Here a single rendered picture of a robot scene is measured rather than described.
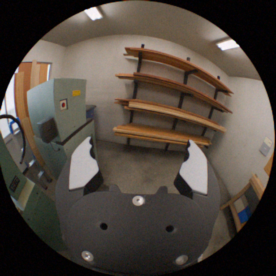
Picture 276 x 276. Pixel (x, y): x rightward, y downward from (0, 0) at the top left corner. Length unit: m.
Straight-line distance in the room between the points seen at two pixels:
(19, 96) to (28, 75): 0.43
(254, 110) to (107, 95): 3.35
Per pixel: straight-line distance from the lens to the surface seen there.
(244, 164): 2.53
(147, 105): 1.44
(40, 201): 0.89
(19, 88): 2.13
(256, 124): 2.55
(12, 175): 0.82
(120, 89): 1.92
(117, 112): 1.99
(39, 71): 2.43
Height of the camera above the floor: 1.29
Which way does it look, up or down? 30 degrees down
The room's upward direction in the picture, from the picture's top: 9 degrees clockwise
